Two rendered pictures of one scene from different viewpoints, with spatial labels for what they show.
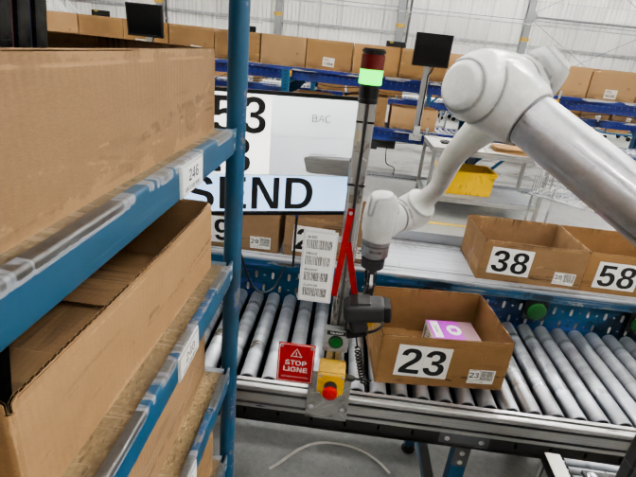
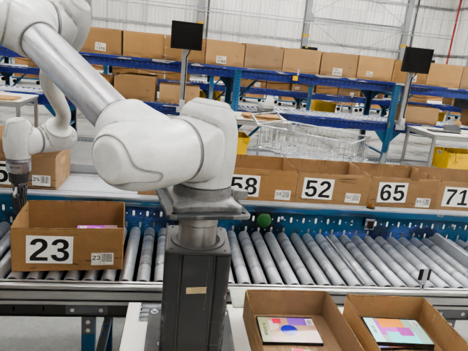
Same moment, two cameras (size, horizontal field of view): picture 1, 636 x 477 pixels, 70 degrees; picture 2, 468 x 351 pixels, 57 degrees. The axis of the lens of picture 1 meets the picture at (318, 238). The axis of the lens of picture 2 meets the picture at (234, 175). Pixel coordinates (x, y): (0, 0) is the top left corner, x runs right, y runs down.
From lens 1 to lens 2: 0.81 m
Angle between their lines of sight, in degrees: 13
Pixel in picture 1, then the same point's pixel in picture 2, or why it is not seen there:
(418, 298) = (72, 209)
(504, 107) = (10, 30)
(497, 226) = not seen: hidden behind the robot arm
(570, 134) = (44, 44)
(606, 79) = (332, 59)
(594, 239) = (244, 163)
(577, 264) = not seen: hidden behind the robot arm
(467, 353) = (85, 239)
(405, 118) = (172, 94)
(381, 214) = (12, 134)
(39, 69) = not seen: outside the picture
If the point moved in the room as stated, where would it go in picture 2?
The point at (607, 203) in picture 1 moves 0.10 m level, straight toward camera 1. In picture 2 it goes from (61, 86) to (28, 88)
